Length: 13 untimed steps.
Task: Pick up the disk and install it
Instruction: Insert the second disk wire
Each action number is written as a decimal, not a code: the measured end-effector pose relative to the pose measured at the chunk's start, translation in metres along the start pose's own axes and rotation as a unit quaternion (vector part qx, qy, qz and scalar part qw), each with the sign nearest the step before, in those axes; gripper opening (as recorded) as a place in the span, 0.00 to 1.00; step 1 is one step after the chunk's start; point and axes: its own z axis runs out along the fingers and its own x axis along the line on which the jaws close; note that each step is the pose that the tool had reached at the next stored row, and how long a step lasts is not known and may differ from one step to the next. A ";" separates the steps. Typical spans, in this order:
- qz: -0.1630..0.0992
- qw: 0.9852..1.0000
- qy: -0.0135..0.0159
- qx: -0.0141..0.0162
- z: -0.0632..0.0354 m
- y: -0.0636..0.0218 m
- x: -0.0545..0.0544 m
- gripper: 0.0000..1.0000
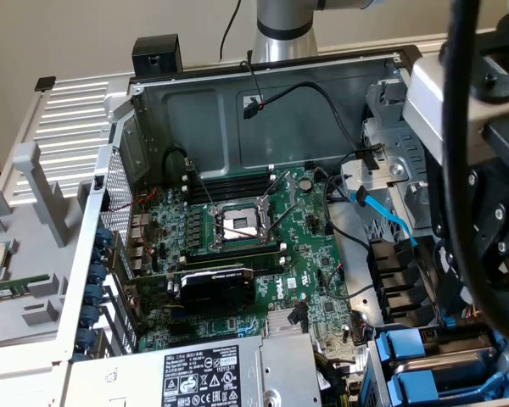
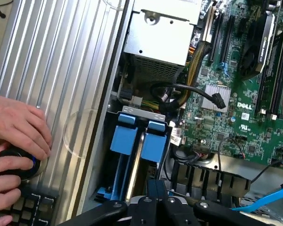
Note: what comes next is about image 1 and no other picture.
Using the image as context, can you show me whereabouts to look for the hard disk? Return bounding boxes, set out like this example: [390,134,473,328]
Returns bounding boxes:
[372,324,509,376]

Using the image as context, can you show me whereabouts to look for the blue disk carrier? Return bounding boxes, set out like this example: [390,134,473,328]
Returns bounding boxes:
[385,360,509,403]

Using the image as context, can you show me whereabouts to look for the grey metal drive cage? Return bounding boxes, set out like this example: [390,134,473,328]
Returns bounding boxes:
[338,67,434,238]

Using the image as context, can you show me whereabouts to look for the green Dell motherboard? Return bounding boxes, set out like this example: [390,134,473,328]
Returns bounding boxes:
[126,167,366,370]

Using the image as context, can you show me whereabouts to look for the metal socket cover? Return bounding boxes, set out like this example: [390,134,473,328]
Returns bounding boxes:
[260,169,298,238]

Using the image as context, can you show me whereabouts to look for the open grey PC case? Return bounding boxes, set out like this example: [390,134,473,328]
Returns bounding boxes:
[0,44,509,407]

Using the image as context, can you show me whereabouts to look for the blue drive caddy brackets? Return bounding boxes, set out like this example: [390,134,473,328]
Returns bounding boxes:
[362,320,509,407]

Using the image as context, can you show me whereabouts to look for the silver finned heat sink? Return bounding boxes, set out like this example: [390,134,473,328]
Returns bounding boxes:
[266,309,310,338]

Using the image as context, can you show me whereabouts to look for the CPU socket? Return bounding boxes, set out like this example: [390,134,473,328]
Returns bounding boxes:
[207,198,281,251]

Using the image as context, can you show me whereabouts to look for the black RAM slot pair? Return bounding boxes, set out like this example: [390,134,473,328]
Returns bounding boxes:
[181,164,277,204]
[180,243,288,273]

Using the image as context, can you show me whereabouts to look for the grey power supply unit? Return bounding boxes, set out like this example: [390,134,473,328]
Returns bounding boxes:
[65,332,323,407]

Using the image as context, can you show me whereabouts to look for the thin metal locking lever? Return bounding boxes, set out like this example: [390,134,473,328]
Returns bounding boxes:
[182,156,217,213]

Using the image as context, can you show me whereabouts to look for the black graphics card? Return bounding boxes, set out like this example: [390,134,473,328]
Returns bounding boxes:
[126,265,258,315]

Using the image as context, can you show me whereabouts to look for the blue slot latch row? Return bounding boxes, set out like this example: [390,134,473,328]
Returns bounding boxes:
[78,224,114,355]

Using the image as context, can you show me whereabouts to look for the grey parts rack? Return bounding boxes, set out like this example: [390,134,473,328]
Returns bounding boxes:
[0,142,92,351]

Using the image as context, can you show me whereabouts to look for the green RAM stick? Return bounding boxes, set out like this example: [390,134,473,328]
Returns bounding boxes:
[0,273,52,303]

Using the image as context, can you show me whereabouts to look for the thick black robot hose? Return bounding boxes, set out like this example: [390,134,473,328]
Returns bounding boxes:
[443,0,509,343]

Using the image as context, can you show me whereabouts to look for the blue SATA wire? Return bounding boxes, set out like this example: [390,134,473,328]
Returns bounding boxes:
[347,188,419,249]

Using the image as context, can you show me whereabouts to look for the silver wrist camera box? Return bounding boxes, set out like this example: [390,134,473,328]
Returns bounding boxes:
[401,57,493,169]

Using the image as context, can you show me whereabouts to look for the thin black motherboard wire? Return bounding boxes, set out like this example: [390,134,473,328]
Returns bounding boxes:
[324,263,375,303]

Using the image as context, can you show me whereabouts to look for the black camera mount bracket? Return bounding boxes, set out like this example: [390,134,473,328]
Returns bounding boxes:
[439,16,509,107]

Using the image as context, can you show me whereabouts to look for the braided power cable bundle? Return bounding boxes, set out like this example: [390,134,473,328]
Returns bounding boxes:
[316,351,353,407]

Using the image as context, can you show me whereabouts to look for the black power wire with connector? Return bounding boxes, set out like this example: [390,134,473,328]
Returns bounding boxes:
[240,80,385,170]

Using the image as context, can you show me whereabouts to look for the thin black and red wire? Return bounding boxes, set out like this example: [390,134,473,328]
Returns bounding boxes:
[240,59,266,109]

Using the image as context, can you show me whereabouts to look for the thin black hanging cable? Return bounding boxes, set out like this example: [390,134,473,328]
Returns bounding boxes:
[219,0,243,60]

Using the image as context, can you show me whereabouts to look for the black wire loop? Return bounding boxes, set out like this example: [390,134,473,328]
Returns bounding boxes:
[163,146,196,183]

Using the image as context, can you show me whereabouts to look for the small black camera box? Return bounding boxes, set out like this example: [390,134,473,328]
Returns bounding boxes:
[131,34,183,78]

